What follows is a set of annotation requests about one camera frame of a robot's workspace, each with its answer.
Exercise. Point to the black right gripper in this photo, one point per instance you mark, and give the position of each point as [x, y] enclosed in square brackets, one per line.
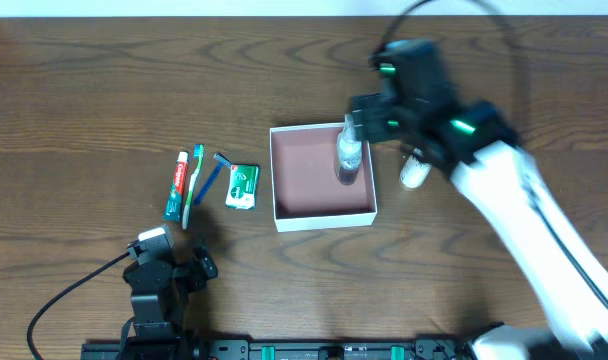
[366, 118]

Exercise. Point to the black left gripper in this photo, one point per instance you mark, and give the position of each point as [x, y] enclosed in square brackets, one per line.
[195, 270]

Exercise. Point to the clear pump soap bottle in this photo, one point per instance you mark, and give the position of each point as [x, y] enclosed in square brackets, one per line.
[348, 153]

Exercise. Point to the white patterned lotion tube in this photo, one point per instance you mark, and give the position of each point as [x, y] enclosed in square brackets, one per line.
[414, 172]

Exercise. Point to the red green toothpaste tube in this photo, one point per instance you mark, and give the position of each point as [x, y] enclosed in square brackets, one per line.
[174, 203]

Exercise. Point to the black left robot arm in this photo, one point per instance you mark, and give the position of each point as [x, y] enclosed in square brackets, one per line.
[160, 286]

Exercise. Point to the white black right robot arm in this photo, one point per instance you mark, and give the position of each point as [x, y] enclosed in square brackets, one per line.
[482, 158]

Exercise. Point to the green white soap packet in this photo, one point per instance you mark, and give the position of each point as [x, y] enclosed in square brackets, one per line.
[241, 194]

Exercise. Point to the white cardboard box pink interior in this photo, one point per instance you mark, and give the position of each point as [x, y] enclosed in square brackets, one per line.
[307, 194]

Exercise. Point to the blue disposable razor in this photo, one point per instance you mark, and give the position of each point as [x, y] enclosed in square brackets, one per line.
[222, 162]

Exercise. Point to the green white toothbrush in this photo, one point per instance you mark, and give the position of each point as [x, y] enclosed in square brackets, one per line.
[198, 153]

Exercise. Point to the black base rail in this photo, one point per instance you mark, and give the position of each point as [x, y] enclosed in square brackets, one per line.
[427, 349]

